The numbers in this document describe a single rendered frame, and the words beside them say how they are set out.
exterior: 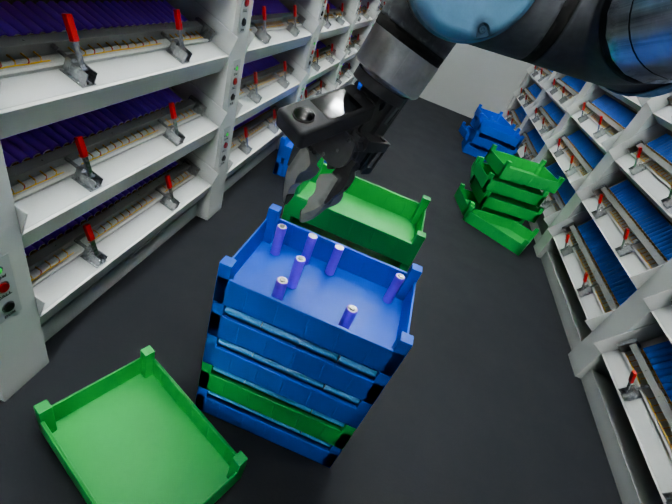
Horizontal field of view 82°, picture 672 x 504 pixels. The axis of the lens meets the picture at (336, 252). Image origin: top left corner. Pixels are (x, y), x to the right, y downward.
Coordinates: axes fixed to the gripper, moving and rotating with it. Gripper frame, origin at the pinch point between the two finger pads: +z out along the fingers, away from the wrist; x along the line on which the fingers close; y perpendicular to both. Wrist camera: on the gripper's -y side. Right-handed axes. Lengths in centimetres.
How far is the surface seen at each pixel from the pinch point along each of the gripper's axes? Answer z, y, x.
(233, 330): 22.6, -2.7, -4.5
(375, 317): 11.9, 14.6, -17.2
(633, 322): -3, 89, -60
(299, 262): 9.7, 5.3, -3.4
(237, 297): 15.5, -4.4, -2.7
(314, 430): 34.8, 8.6, -24.2
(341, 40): -2, 154, 120
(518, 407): 29, 64, -55
